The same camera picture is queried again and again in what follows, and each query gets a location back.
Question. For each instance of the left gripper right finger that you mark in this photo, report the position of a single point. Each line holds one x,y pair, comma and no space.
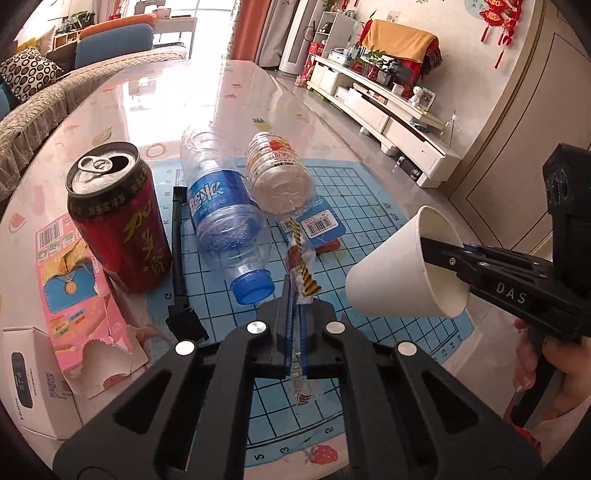
407,417

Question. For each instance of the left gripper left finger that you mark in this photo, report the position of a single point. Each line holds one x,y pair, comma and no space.
187,417

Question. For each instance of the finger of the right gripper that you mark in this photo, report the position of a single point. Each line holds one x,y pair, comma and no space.
506,257
493,278

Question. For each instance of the white paper cup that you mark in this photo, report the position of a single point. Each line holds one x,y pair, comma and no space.
396,281

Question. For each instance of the pink torn carton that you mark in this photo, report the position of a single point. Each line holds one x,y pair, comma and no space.
94,346

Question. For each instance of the striped snack wrapper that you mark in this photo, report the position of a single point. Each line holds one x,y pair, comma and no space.
303,286

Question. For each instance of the white-cap juice bottle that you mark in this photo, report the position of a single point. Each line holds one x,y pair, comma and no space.
279,181

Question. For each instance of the red drink can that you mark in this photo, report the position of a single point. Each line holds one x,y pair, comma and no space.
112,201

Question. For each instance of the person's right hand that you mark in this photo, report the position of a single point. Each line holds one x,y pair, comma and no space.
573,359

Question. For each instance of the black pen tool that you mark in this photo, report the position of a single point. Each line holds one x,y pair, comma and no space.
182,321

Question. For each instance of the blue grid mat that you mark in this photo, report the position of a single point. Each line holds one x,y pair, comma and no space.
304,441

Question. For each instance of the white TV cabinet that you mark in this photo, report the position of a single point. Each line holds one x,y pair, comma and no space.
398,126

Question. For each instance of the white small box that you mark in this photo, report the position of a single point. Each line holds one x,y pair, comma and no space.
43,400

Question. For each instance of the blue barcode card package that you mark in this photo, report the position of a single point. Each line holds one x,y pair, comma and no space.
321,224

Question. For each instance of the TV under orange cloth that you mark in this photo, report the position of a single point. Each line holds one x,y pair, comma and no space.
416,49

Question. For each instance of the clear blue-label water bottle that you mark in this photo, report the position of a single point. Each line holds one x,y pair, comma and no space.
232,234

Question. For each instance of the white air conditioner tower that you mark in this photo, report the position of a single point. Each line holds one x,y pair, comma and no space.
299,37

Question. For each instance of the orange red curtain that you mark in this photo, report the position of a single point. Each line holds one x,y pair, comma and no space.
247,29

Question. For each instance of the sofa with beige cover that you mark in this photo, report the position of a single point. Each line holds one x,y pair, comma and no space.
102,51

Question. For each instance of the black white patterned pillow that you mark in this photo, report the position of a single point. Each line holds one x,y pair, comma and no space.
28,72

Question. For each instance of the red wall decoration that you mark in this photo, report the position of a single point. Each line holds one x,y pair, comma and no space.
503,15

